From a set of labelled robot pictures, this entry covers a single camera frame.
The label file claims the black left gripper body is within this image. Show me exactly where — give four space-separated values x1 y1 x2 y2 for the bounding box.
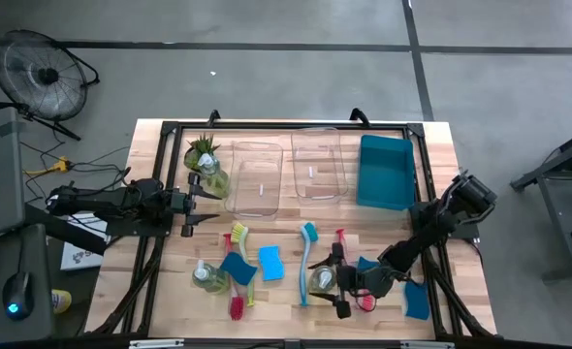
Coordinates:
169 172 203 238

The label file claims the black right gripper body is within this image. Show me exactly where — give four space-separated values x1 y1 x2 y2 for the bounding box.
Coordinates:
332 241 395 320

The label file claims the blue scrub sponge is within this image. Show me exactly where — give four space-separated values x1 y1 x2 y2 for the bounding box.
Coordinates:
404 280 431 321
258 245 286 282
219 251 259 286
357 256 382 272

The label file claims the green dish soap pump bottle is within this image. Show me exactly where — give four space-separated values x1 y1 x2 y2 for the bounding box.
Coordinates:
197 152 232 200
191 260 231 296
307 265 339 295

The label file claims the red and pink dish brush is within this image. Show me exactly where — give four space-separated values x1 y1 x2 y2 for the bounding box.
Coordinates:
222 233 245 322
334 228 377 312

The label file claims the blue dish brush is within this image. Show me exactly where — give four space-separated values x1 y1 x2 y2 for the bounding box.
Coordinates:
299 221 320 307

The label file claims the yellow-green dish brush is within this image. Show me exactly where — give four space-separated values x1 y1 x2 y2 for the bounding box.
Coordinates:
231 221 257 307

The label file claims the small clear plastic bin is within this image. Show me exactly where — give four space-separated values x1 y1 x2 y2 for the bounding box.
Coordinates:
290 127 349 206

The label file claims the small potted succulent plant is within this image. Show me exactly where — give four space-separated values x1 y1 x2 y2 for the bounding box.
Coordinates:
183 134 222 171

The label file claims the large clear plastic bin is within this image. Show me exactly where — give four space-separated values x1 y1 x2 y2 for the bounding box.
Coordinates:
224 141 285 218

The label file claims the teal plastic bin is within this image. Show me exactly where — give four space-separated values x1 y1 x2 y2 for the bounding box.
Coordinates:
356 134 417 212

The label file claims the white printed box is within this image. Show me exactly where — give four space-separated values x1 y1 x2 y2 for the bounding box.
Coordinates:
60 212 111 271

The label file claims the yellow power plug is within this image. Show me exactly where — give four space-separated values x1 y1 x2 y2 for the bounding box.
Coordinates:
23 155 72 176

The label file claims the yellow cup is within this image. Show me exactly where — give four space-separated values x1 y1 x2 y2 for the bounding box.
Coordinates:
51 289 73 315

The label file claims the grey desk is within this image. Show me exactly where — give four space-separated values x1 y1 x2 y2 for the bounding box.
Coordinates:
0 223 55 346

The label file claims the black floor fan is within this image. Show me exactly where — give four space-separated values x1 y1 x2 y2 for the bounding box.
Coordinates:
0 28 101 142

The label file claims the black computer mouse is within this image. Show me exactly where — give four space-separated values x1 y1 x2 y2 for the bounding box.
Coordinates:
2 270 33 321

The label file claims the grey metal cart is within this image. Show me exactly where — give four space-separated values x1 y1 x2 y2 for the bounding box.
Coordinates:
510 123 572 283

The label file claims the black floor cable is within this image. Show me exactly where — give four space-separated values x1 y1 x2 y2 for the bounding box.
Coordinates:
21 143 132 200

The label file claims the silver metal bracket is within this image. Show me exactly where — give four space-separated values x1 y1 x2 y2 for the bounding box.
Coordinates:
400 340 455 349
129 338 185 349

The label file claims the black metal table frame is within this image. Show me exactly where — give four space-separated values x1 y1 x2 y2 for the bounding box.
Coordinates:
84 107 498 340

